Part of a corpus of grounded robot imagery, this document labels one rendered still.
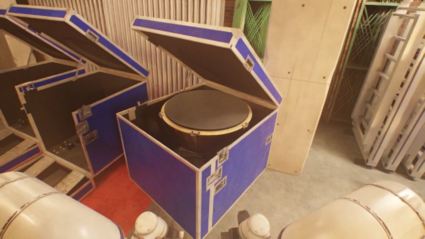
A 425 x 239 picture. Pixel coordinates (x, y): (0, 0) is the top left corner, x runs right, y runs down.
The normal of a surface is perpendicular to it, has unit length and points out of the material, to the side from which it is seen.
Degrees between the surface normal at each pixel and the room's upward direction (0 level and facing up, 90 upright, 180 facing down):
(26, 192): 15
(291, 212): 0
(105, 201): 0
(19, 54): 90
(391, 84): 90
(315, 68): 90
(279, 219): 0
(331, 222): 29
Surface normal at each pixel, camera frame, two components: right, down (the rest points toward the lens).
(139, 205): 0.04, -0.89
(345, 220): -0.22, -0.85
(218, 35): -0.49, -0.29
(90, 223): 0.73, -0.67
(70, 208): 0.47, -0.88
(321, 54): -0.34, 0.42
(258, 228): 0.05, -0.63
